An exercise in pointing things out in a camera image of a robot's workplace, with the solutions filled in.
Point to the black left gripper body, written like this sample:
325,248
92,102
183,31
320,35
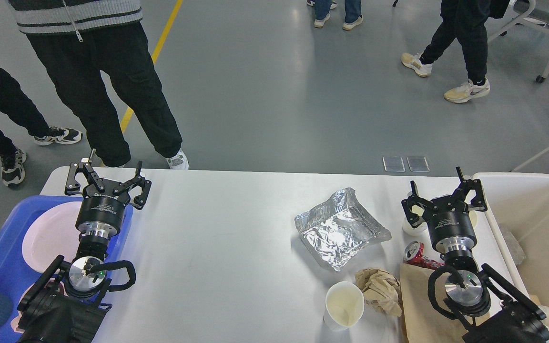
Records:
101,211

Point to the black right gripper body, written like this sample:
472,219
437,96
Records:
450,227

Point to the pink plate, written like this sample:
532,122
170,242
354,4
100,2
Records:
53,233

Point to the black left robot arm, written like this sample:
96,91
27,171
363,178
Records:
65,304

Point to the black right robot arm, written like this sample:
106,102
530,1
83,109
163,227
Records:
489,307

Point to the small white cup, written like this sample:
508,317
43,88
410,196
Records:
406,226

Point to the crushed red soda can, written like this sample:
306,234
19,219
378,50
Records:
414,255

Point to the floor socket plate right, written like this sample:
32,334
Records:
418,164

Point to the floor socket plate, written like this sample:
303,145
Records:
418,164
394,164

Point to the cream plastic bin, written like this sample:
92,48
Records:
520,202

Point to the floor socket plate left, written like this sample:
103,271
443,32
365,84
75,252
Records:
394,164

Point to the grey trash in bin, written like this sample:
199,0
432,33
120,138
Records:
516,251

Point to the crumpled brown paper ball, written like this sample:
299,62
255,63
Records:
380,289

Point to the crumpled aluminium foil tray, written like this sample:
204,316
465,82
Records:
337,229

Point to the brown paper bag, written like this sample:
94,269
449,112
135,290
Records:
424,324

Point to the blue plastic tray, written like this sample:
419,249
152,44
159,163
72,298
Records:
16,276

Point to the white paper cup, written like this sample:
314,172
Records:
344,306

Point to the white roll in bin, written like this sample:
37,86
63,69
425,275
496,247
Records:
543,308

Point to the person in black trousers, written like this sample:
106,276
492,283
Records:
21,110

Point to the person in striped sweater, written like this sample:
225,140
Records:
80,40

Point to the walking person in black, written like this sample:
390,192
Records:
462,20

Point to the white office chair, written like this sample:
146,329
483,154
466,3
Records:
541,24

